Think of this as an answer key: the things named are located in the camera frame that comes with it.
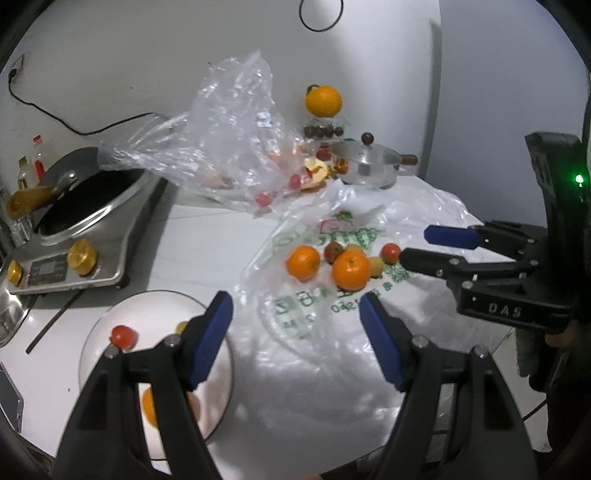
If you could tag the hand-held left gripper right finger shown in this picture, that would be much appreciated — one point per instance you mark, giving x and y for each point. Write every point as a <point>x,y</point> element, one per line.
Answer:
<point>383,341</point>

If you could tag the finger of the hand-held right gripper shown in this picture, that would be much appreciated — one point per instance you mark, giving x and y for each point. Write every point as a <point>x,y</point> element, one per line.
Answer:
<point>450,236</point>
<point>425,261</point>

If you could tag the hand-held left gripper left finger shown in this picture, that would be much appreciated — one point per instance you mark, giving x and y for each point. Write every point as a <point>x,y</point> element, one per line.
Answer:
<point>210,341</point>

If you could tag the longan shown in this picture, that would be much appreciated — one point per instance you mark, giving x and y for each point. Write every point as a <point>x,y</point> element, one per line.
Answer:
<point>375,266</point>
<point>182,327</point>
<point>354,248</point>

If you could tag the mandarin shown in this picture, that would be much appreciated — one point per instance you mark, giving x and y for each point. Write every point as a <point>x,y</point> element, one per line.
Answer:
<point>148,408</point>
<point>351,271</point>
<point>302,263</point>

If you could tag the white plate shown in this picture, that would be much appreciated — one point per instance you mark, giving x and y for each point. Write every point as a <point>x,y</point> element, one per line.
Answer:
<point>138,314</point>

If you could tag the dark red cherry tomato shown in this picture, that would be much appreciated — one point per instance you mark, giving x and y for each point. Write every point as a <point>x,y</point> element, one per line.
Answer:
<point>333,251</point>

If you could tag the person's right forearm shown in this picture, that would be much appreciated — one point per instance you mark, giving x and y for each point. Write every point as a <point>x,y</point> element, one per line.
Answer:
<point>558,383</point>

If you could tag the green printed plastic bag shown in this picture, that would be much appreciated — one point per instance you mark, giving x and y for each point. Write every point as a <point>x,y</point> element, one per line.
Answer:
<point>438,207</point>

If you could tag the grey door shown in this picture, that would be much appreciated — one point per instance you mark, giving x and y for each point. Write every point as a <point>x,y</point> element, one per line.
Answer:
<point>508,92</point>

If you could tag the steel pot lid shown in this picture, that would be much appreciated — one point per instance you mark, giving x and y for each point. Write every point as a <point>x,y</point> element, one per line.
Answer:
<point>369,154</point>

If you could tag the orange peel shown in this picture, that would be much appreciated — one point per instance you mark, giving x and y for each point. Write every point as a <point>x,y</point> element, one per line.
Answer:
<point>316,173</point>

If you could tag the steel induction cooker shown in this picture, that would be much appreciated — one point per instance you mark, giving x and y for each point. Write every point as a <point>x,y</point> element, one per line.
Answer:
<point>115,230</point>

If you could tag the black chopstick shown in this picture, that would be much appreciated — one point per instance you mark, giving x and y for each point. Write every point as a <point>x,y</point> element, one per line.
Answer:
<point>51,325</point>

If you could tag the large orange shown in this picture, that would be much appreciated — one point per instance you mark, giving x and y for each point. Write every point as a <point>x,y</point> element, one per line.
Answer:
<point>323,101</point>

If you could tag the stainless steel basin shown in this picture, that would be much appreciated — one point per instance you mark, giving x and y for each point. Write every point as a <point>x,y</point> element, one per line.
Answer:
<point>11,318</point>

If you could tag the dark flat slab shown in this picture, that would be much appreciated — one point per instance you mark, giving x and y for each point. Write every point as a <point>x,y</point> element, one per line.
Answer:
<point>9,397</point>

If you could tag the crumpled clear plastic bag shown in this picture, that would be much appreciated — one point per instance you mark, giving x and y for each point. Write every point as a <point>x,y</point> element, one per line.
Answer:
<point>221,115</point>

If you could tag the red-capped bottle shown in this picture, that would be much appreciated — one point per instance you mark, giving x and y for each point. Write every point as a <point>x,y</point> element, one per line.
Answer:
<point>39,159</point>

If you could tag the glass oil bottle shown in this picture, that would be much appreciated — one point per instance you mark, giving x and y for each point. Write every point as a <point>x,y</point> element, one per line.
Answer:
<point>22,173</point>

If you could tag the grey wall socket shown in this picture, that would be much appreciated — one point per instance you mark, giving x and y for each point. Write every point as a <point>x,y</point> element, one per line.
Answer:
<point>19,62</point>

